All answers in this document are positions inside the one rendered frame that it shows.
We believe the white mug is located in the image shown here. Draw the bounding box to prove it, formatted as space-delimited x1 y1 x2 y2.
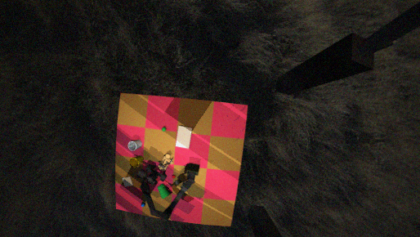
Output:
127 140 142 151

